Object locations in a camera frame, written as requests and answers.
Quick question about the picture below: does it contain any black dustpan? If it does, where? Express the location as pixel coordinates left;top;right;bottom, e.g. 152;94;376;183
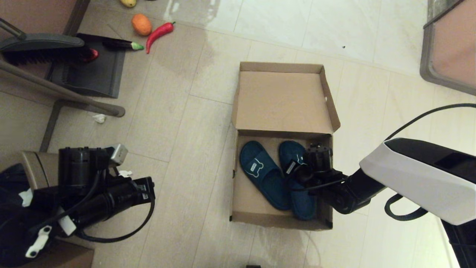
48;33;127;99

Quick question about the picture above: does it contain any brown furniture panel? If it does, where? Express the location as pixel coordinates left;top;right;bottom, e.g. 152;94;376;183
0;0;91;36

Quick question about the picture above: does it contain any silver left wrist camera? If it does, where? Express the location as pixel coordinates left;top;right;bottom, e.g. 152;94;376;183
108;144;129;167

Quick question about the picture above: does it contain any brown cardboard shoe box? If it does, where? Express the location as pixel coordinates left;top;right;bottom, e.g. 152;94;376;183
229;61;341;231

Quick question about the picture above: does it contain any brown table with grey rim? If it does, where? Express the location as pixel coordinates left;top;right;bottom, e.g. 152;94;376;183
420;0;476;96

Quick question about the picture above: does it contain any red toy chili pepper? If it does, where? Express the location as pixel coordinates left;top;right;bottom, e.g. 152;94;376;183
146;22;176;54

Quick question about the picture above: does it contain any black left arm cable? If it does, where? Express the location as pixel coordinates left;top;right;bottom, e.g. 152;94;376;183
74;197;155;243

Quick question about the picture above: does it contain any black broom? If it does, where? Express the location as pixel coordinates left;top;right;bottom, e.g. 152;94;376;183
0;17;91;67

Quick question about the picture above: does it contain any blue slipper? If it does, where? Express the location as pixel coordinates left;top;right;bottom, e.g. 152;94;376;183
278;140;317;221
239;140;292;211

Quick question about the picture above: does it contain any brown metal furniture frame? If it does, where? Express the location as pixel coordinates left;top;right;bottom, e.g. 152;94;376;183
0;60;126;152

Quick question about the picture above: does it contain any dark toy eggplant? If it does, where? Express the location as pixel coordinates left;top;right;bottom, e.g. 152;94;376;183
102;38;145;51

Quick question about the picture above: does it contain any orange toy fruit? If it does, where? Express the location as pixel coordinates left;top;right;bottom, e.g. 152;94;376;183
132;14;153;36

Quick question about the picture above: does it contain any closed brown cardboard carton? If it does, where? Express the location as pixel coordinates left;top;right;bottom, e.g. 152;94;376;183
22;242;94;268

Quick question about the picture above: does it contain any black bin liner bag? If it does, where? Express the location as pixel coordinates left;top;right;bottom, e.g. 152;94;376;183
0;164;26;194

